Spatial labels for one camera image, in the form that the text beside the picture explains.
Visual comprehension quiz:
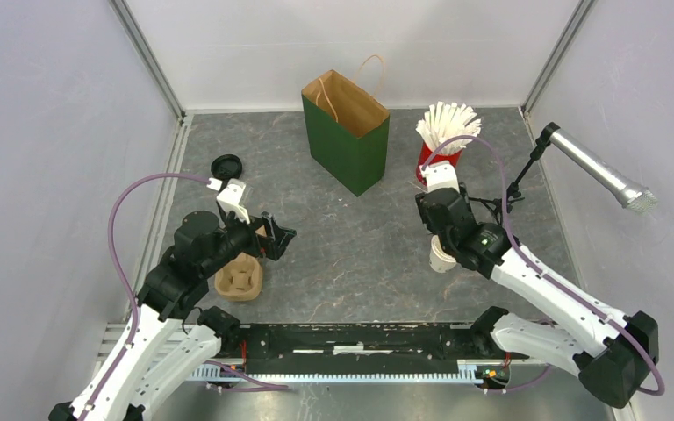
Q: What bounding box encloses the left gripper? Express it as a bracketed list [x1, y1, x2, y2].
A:
[202, 205, 297, 276]

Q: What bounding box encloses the white paper coffee cup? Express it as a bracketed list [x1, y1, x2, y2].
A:
[429, 235, 457, 274]

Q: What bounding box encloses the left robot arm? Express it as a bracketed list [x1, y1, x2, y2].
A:
[48, 211, 297, 420]

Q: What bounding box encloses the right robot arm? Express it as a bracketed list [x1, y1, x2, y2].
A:
[415, 186, 665, 408]

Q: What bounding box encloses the brown cardboard cup carrier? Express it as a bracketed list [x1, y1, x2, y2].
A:
[214, 253, 264, 302]

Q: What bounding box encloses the red cup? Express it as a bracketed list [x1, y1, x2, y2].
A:
[415, 143, 463, 186]

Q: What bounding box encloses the white wrapped straws bundle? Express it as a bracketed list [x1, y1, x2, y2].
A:
[415, 101, 482, 151]

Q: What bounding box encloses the green paper bag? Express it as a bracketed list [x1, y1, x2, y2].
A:
[301, 54, 390, 196]

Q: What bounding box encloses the silver microphone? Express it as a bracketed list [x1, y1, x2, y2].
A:
[541, 122, 658, 214]

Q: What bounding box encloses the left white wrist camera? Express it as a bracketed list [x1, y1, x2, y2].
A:
[207, 177, 250, 224]

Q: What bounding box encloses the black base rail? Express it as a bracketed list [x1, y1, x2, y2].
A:
[214, 322, 506, 375]

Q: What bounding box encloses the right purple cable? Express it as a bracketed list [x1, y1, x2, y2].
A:
[420, 134, 667, 397]

